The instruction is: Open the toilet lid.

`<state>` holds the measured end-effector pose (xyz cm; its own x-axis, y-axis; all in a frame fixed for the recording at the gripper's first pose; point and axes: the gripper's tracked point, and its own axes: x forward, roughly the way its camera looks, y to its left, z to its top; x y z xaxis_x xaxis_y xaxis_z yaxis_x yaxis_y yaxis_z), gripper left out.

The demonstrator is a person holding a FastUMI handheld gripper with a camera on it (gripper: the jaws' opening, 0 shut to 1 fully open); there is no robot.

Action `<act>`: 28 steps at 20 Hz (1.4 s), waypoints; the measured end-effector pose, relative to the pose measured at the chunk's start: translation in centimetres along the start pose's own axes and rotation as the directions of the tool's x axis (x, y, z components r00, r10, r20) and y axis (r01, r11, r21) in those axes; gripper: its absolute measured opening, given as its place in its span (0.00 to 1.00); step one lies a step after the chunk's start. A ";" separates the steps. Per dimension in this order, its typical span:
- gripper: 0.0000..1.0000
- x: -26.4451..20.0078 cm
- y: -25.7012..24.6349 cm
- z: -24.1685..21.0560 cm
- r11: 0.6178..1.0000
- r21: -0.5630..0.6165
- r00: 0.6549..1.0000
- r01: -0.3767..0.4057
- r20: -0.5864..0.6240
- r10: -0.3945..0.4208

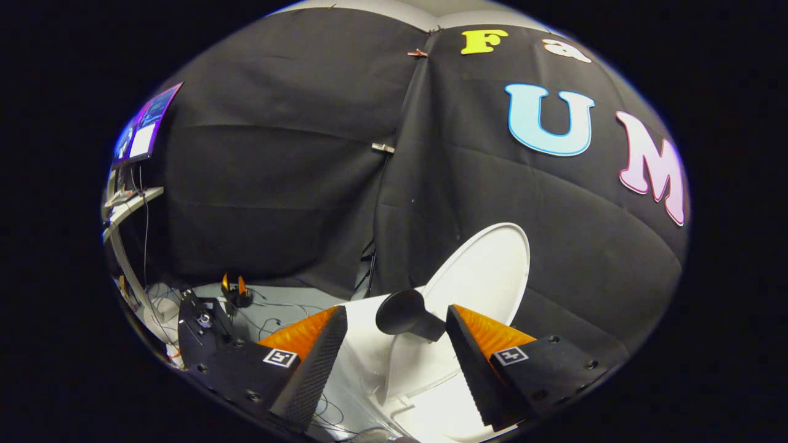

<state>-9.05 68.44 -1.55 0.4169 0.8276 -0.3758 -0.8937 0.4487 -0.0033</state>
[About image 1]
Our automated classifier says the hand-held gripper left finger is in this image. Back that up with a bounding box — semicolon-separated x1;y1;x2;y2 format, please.
188;305;349;433

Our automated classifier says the spare orange black gripper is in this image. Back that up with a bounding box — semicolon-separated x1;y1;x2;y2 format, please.
220;273;254;309

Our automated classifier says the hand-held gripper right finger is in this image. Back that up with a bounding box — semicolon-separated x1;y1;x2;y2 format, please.
445;303;617;433

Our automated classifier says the white ceramic toilet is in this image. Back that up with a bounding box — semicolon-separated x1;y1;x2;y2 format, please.
332;294;493;442

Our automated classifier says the white toilet lid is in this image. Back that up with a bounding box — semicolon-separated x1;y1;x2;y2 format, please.
383;222;531;404

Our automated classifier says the black round lid handle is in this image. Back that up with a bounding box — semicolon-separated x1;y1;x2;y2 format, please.
375;289;446;343

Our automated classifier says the computer monitor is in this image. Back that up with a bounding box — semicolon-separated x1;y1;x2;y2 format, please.
111;81;184;169

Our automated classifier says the white metal desk frame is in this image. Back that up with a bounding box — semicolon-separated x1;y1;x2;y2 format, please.
101;186;180;365

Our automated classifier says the white toilet seat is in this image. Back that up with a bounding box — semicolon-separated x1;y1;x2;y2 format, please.
394;388;488;442

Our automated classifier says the black backdrop cloth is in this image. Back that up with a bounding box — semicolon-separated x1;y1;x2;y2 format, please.
111;7;690;370

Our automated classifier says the thin black cable tangle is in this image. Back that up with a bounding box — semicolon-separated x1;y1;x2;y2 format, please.
237;289;324;342

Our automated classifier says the black stand pole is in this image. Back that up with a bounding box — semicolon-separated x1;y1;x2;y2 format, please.
364;249;379;300

